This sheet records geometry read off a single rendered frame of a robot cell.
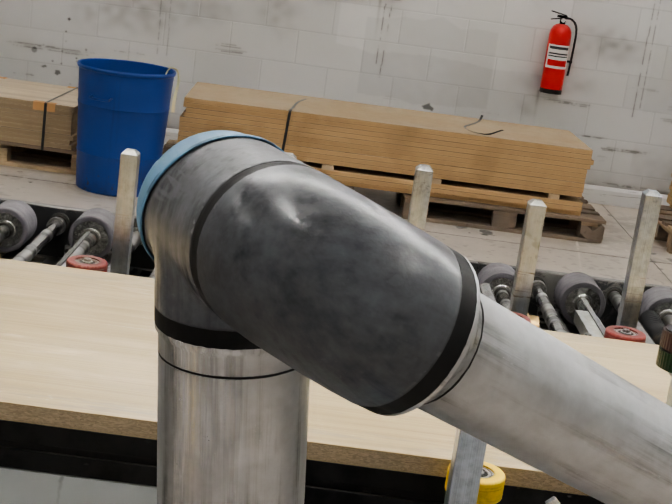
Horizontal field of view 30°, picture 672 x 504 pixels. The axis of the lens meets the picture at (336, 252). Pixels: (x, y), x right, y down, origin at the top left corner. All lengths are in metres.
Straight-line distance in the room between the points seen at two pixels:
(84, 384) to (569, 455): 1.15
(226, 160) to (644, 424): 0.34
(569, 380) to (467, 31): 7.80
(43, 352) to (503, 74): 6.86
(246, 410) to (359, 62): 7.76
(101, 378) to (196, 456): 1.04
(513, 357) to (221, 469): 0.22
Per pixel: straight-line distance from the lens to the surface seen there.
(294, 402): 0.89
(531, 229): 2.61
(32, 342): 2.06
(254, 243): 0.75
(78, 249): 2.92
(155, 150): 7.11
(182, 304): 0.85
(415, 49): 8.59
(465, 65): 8.62
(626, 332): 2.54
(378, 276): 0.73
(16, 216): 3.08
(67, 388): 1.88
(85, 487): 1.85
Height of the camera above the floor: 1.60
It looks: 14 degrees down
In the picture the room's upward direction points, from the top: 8 degrees clockwise
